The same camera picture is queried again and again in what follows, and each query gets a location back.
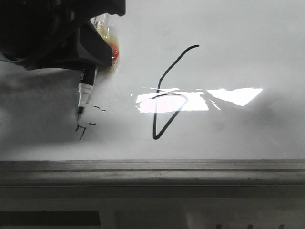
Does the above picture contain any red magnet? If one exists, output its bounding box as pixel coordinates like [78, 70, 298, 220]
[91, 13, 120, 70]

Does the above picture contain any black and white whiteboard marker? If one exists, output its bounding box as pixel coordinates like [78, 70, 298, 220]
[77, 64, 98, 115]

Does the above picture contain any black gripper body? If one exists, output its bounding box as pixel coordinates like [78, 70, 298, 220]
[0, 0, 126, 70]

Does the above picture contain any white whiteboard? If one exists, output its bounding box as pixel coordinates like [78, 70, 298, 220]
[0, 0, 305, 161]

